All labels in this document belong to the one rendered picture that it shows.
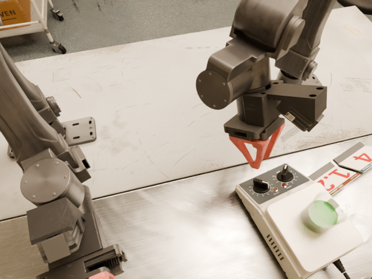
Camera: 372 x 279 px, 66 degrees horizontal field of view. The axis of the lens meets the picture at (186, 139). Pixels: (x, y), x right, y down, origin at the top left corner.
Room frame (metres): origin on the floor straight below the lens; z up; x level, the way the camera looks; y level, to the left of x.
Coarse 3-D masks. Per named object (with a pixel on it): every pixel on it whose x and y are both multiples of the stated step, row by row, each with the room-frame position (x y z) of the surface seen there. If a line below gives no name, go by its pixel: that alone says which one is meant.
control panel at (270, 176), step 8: (280, 168) 0.27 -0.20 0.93; (288, 168) 0.27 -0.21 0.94; (256, 176) 0.26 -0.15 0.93; (264, 176) 0.25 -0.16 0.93; (272, 176) 0.25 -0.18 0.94; (296, 176) 0.24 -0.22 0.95; (240, 184) 0.24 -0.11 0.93; (248, 184) 0.23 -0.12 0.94; (272, 184) 0.23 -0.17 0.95; (280, 184) 0.23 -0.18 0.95; (288, 184) 0.22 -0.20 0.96; (296, 184) 0.22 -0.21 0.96; (248, 192) 0.21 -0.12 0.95; (272, 192) 0.21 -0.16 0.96; (280, 192) 0.21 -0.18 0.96; (256, 200) 0.19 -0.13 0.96; (264, 200) 0.19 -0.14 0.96
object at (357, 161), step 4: (364, 148) 0.33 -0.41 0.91; (368, 148) 0.33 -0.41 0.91; (360, 152) 0.32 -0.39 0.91; (364, 152) 0.32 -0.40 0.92; (368, 152) 0.31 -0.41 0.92; (356, 156) 0.31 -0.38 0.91; (360, 156) 0.31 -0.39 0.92; (364, 156) 0.30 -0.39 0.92; (368, 156) 0.30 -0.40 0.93; (348, 160) 0.30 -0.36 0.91; (352, 160) 0.30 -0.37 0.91; (356, 160) 0.30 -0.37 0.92; (360, 160) 0.29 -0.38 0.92; (364, 160) 0.29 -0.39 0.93; (368, 160) 0.29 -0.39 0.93; (344, 164) 0.29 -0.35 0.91; (348, 164) 0.29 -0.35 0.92; (352, 164) 0.28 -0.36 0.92; (356, 164) 0.28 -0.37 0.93; (360, 164) 0.28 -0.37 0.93; (364, 164) 0.28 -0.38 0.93; (360, 168) 0.27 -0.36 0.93
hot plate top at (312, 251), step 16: (304, 192) 0.20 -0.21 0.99; (272, 208) 0.17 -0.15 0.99; (288, 208) 0.17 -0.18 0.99; (288, 224) 0.14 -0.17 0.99; (352, 224) 0.14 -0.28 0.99; (288, 240) 0.11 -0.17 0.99; (304, 240) 0.11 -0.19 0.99; (320, 240) 0.11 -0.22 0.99; (336, 240) 0.11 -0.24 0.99; (352, 240) 0.11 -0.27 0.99; (304, 256) 0.09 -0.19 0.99; (320, 256) 0.09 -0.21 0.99; (336, 256) 0.09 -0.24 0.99
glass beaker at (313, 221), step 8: (320, 192) 0.17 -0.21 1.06; (328, 192) 0.17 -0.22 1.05; (336, 192) 0.17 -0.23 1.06; (312, 200) 0.16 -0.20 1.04; (328, 200) 0.16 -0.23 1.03; (336, 200) 0.16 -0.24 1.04; (344, 200) 0.15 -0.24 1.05; (304, 208) 0.16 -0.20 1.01; (312, 208) 0.15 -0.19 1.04; (336, 208) 0.15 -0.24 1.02; (344, 208) 0.14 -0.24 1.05; (352, 208) 0.14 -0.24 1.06; (304, 216) 0.14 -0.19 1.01; (312, 216) 0.14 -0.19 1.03; (320, 216) 0.13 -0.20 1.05; (344, 216) 0.13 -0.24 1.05; (304, 224) 0.14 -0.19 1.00; (312, 224) 0.13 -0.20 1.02; (320, 224) 0.12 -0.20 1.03; (328, 224) 0.12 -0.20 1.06; (336, 224) 0.12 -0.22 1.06; (312, 232) 0.12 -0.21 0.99; (320, 232) 0.12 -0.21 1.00
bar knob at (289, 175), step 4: (284, 168) 0.26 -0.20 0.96; (280, 172) 0.26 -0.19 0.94; (284, 172) 0.25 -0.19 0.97; (288, 172) 0.25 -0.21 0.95; (280, 176) 0.25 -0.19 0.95; (284, 176) 0.24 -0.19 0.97; (288, 176) 0.24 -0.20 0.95; (292, 176) 0.24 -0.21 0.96; (280, 180) 0.23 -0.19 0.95; (284, 180) 0.23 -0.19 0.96; (288, 180) 0.23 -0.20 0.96
